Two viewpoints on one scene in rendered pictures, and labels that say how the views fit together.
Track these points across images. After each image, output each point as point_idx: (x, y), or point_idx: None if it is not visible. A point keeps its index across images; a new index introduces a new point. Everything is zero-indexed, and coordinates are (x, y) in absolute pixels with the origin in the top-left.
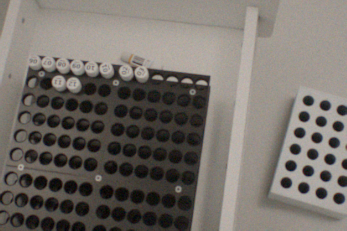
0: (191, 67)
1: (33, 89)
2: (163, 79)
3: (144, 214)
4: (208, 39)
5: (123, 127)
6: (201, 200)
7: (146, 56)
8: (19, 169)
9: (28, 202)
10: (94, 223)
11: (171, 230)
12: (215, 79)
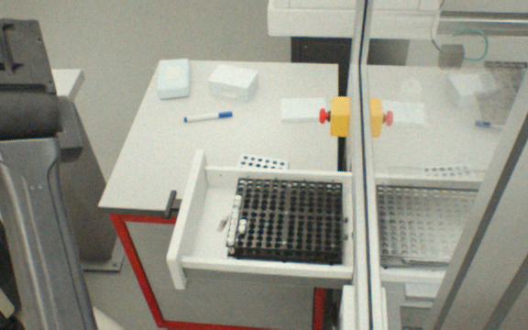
0: (225, 204)
1: (244, 242)
2: (239, 193)
3: (301, 195)
4: (211, 199)
5: (262, 205)
6: None
7: (219, 222)
8: (285, 243)
9: (300, 237)
10: (307, 212)
11: (306, 186)
12: (232, 195)
